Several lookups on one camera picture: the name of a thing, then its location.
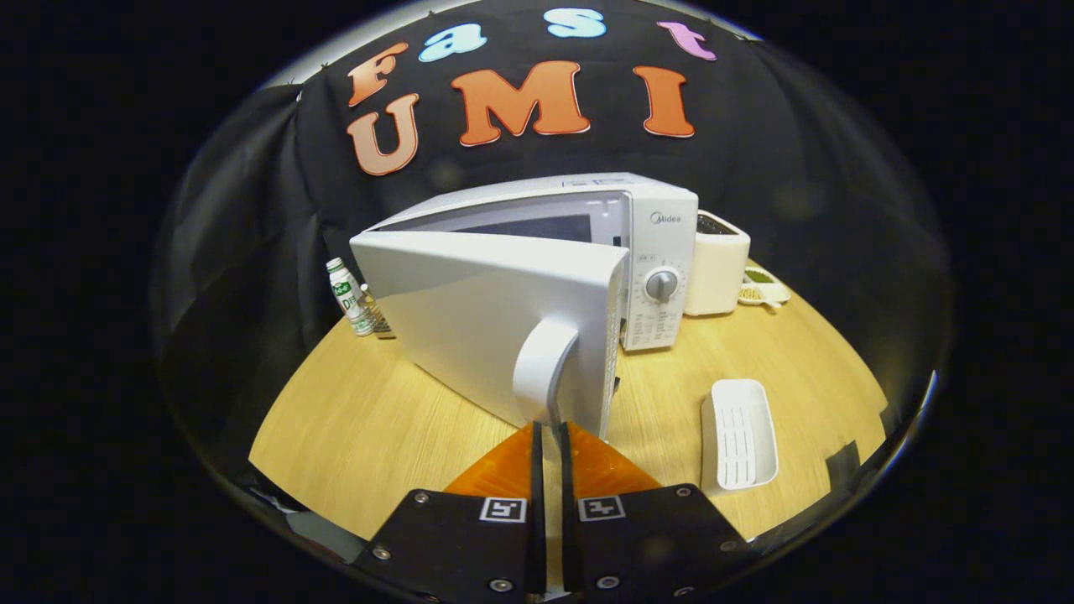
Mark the cream toaster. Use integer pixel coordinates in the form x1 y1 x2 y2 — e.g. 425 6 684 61
683 209 753 318

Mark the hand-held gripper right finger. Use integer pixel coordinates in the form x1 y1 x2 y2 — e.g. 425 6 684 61
560 421 756 601

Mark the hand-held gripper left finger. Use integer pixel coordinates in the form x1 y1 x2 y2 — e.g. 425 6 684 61
352 422 545 601

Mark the metal wire holder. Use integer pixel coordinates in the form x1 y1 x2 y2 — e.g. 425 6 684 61
360 284 396 340

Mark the white ribbed tray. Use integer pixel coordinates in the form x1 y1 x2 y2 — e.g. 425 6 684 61
700 378 780 492

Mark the small white divided dish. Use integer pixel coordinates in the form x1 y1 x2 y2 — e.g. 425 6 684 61
738 266 792 310

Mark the white green-label drink bottle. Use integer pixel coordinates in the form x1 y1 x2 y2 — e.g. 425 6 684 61
325 257 375 338

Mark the white microwave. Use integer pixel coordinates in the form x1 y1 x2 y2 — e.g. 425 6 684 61
349 172 700 442

